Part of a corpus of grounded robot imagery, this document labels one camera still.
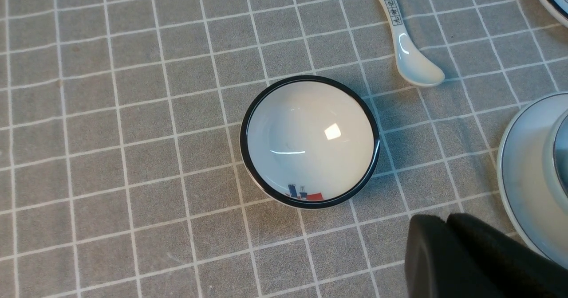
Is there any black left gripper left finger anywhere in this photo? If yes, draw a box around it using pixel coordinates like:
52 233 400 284
404 215 489 298

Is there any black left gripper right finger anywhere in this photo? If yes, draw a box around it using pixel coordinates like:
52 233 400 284
446 213 568 298

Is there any pale plate thin rim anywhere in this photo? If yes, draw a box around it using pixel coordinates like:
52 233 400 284
497 91 568 268

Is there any pale bowl thin rim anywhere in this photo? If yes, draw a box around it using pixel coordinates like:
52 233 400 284
542 111 568 213

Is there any white bowl black rim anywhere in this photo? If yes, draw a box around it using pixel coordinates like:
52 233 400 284
240 75 381 210

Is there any white spoon with characters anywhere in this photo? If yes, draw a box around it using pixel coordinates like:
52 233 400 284
378 0 446 87

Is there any grey checked tablecloth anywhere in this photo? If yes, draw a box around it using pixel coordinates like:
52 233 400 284
0 0 568 298

